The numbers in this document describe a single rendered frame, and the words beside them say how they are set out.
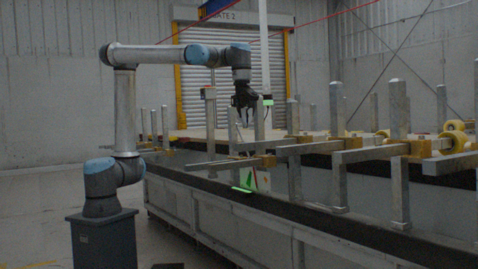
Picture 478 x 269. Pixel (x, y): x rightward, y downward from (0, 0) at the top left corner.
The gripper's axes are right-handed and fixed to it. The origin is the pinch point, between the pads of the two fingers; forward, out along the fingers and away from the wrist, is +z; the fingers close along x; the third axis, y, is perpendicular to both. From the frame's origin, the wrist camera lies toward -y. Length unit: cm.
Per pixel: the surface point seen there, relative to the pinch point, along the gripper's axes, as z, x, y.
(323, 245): 46, -9, -37
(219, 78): -92, -387, 748
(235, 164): 16.0, 8.9, -3.6
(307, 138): 5.3, -7.4, -32.1
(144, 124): 1, -8, 175
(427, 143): 5, -8, -82
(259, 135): 4.9, -6.6, 0.1
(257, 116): -3.6, -6.2, 0.1
